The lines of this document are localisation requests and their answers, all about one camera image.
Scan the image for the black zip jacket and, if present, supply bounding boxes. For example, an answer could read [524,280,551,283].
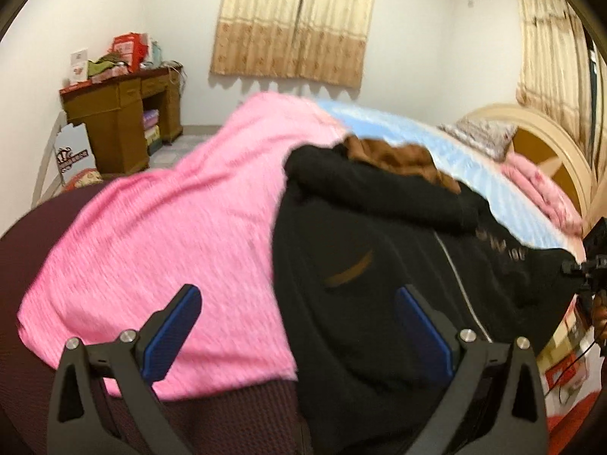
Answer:
[273,145,579,454]

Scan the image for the red gift bag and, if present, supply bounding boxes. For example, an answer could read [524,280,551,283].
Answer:
[111,33,148,73]

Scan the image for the white card on desk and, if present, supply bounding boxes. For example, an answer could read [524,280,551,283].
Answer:
[69,48,88,85]

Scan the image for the cream wooden headboard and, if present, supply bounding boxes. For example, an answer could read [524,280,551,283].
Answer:
[464,104,594,218]

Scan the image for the stacked books under desk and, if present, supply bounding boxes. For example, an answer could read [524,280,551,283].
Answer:
[143,109,162,153]

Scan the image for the white paper bag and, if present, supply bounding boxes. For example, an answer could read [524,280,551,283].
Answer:
[53,123,97,185]

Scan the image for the green clothes pile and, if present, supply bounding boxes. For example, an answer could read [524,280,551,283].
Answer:
[88,52,129,83]

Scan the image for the patterned grey pillow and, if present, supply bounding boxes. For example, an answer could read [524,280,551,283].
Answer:
[438,118,519,162]

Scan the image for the red items on floor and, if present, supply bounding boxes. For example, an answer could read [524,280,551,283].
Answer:
[537,299,604,454]

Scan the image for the beige curtain on right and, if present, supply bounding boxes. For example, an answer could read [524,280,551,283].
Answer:
[516,0,606,177]

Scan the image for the beige patterned window curtain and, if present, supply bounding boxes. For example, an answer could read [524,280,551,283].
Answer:
[210,0,374,89]

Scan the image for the pink and blue bedspread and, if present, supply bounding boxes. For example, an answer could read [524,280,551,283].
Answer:
[4,93,580,400]

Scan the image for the pink folded quilt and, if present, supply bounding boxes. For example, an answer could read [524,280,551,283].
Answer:
[501,152,583,236]

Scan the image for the brown garment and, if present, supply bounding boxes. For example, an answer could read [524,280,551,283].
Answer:
[343,136,461,194]

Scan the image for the brown wooden desk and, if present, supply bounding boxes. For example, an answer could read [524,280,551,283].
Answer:
[60,64,184,179]

